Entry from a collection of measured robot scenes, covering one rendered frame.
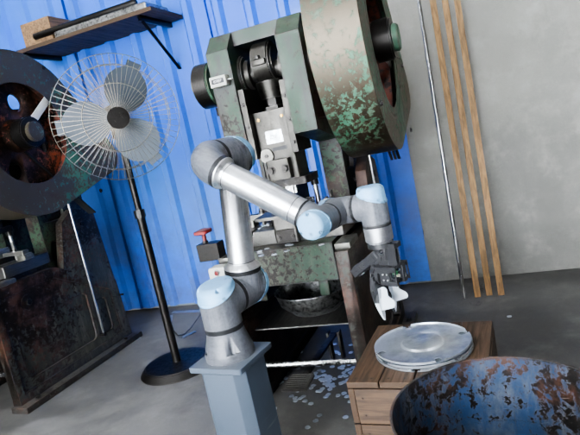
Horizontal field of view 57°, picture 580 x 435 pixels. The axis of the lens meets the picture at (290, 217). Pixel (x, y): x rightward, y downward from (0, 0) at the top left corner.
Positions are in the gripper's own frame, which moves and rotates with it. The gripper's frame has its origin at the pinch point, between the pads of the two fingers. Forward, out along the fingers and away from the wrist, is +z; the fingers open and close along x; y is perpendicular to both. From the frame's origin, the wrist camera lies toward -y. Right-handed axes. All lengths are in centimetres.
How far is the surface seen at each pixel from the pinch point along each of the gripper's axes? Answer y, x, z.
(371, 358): -12.2, 5.2, 18.2
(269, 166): -66, 36, -43
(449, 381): 23.6, -15.8, 9.3
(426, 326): -4.1, 26.9, 16.4
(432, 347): 4.9, 12.5, 16.0
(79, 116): -151, 10, -81
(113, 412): -147, -14, 52
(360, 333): -32.9, 29.4, 22.6
